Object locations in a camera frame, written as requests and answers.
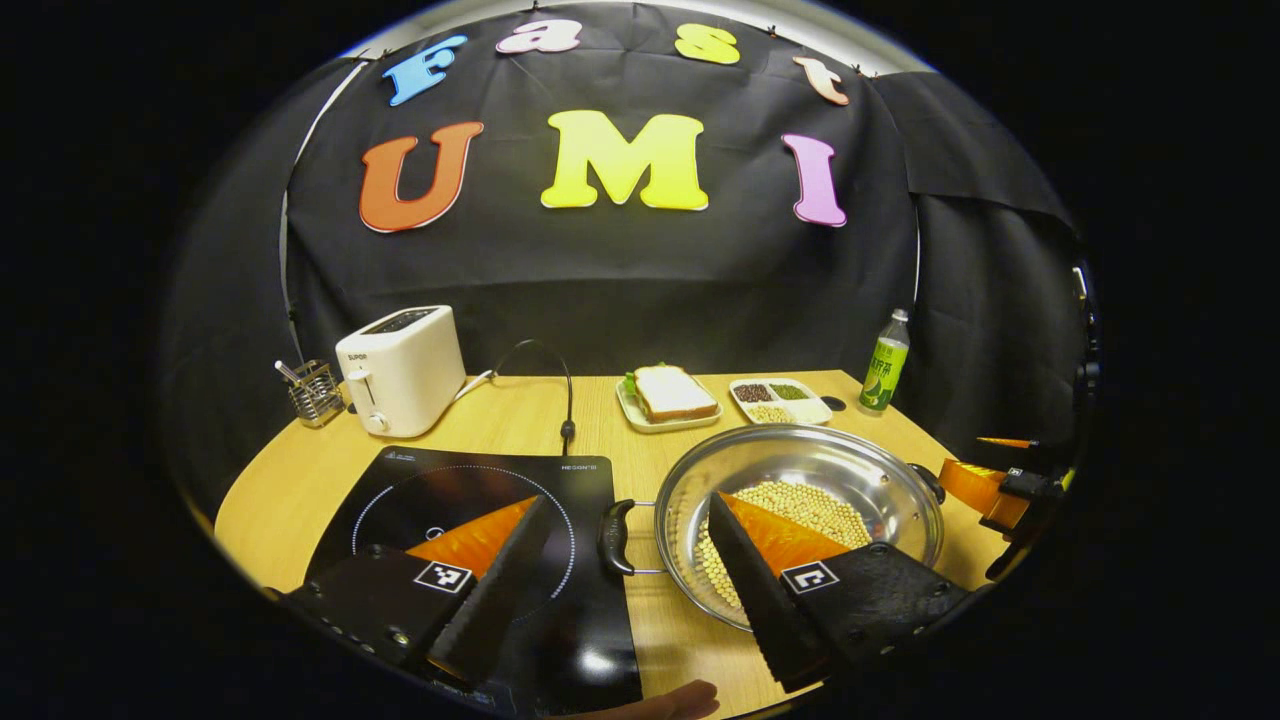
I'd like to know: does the sandwich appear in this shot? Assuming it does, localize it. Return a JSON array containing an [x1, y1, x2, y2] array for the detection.
[[625, 364, 721, 424]]

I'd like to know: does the white toaster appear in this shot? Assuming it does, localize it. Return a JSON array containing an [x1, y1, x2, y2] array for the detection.
[[335, 305, 468, 438]]

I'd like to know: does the steel pot with soybeans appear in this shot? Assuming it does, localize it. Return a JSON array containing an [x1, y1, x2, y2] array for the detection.
[[597, 423, 947, 633]]

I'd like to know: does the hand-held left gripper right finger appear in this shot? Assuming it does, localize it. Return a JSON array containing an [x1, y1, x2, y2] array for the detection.
[[706, 490, 971, 693]]

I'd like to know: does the white divided bean tray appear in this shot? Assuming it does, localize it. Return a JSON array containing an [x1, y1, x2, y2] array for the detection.
[[728, 377, 834, 427]]

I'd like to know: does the green drink bottle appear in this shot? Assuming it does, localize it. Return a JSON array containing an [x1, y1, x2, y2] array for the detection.
[[859, 308, 912, 414]]

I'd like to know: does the black induction cooktop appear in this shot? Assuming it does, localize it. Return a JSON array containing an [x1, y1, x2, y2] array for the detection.
[[300, 445, 644, 717]]

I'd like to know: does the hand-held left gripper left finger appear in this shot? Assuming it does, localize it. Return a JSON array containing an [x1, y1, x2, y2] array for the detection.
[[283, 495, 549, 691]]

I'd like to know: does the pale rectangular plate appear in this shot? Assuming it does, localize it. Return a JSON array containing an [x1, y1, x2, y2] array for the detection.
[[615, 375, 725, 434]]

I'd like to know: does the black backdrop cloth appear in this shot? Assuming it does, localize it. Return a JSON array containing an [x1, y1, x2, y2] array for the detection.
[[160, 0, 1101, 521]]

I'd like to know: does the black power cable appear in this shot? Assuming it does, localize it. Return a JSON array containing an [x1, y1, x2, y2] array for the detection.
[[490, 338, 578, 457]]

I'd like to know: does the wire utensil holder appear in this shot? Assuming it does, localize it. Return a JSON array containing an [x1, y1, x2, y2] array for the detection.
[[275, 359, 345, 429]]

